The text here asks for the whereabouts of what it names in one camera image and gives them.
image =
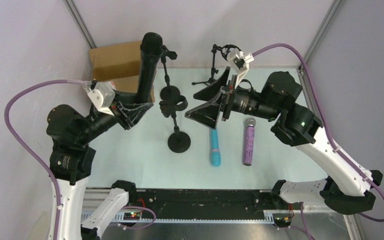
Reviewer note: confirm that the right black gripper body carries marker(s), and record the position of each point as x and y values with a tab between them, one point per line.
225	102

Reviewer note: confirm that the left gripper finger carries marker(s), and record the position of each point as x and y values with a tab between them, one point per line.
133	113
125	97

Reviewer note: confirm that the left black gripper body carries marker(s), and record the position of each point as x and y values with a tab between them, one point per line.
121	114

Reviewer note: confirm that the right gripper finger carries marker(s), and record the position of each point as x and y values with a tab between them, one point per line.
212	90
207	114

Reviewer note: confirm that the purple glitter microphone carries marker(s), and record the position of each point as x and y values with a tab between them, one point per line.
249	136

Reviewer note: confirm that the brown cardboard box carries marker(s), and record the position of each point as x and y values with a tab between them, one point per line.
120	64

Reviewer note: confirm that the black round-base mic stand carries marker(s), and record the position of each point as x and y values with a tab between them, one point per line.
169	91
178	141

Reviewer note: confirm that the teal microphone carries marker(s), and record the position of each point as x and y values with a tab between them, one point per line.
215	153

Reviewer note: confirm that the black microphone orange end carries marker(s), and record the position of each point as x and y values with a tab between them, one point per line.
151	49

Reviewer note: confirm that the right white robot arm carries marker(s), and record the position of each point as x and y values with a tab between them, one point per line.
347	187

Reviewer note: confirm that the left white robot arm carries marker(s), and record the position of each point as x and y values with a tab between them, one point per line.
71	164

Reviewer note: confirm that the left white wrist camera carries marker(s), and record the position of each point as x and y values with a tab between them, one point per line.
101	96

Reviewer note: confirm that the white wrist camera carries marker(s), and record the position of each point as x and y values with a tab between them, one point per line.
101	96
240	62

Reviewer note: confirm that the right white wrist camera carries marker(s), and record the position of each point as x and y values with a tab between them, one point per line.
240	62

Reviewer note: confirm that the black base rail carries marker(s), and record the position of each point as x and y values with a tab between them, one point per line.
208	205

